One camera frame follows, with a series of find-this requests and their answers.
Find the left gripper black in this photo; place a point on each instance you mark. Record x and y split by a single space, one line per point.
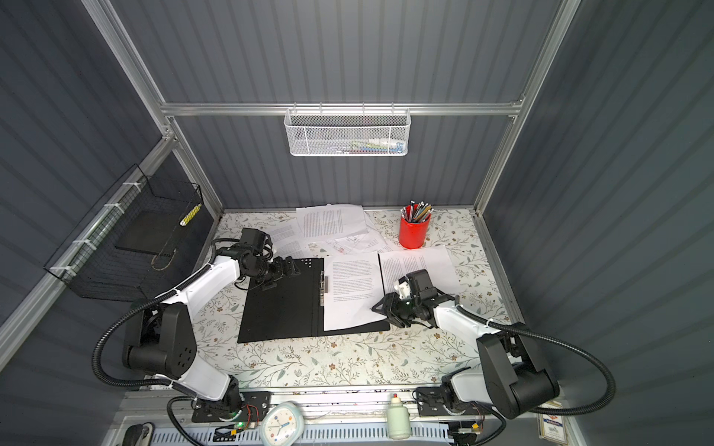
281 273

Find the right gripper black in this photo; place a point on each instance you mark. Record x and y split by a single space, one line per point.
391 307

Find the printed paper sheet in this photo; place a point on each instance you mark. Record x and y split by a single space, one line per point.
331 222
435 260
354 286
288 240

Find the printed paper sheet front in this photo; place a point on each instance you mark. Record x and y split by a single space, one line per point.
354 286

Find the orange folder black inside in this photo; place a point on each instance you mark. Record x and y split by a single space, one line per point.
292 308

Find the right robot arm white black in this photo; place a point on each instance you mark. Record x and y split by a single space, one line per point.
518 376

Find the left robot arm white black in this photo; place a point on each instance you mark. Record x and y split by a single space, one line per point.
159 337

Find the diagram paper sheet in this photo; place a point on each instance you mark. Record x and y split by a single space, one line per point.
361 243

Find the printed paper sheet back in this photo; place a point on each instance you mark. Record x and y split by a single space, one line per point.
331 222

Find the red pen cup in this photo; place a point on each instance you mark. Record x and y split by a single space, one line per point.
413 235

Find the pens in red cup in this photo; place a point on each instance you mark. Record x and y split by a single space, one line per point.
416 212

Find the yellow marker in basket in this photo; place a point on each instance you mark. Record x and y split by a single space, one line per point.
190 215

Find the white glue bottle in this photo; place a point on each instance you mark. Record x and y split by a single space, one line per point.
398 419

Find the white table clock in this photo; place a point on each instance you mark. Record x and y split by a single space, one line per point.
282 426

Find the playing card box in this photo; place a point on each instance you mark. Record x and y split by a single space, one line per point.
552 429

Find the black stapler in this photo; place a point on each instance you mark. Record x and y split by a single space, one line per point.
139 435

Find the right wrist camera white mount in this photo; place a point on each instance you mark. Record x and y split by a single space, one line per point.
403 289

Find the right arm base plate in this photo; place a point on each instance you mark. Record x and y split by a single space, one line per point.
439 401

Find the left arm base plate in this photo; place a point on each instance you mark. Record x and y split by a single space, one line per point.
251 407

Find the white wire mesh basket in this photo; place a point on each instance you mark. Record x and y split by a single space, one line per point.
363 133

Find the black wire mesh basket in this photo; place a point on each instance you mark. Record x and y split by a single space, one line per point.
135 247

